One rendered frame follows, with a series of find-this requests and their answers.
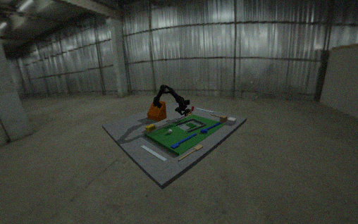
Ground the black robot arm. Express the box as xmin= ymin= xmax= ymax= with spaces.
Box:
xmin=153 ymin=85 xmax=190 ymax=108

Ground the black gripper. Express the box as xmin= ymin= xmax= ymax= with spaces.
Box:
xmin=175 ymin=105 xmax=190 ymax=116

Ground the green flat mat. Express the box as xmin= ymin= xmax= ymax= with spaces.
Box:
xmin=148 ymin=115 xmax=225 ymax=155

